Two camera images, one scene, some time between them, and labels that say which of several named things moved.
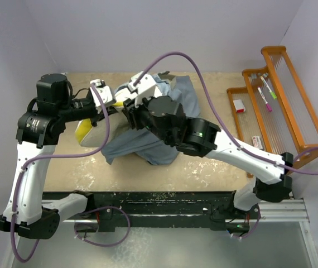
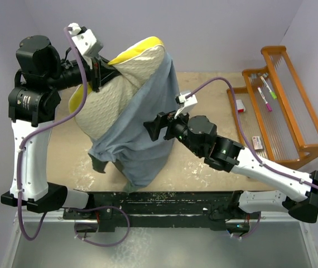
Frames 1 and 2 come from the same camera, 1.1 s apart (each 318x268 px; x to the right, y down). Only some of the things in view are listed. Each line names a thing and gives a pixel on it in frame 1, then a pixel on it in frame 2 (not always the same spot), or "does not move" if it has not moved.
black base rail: [221, 209] does not move
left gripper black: [100, 112] to [97, 75]
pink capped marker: [266, 104] does not move
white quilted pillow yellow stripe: [88, 134] to [103, 106]
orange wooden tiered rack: [273, 111] does not move
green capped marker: [272, 93] does not move
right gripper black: [129, 112] to [162, 124]
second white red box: [257, 142] does not move
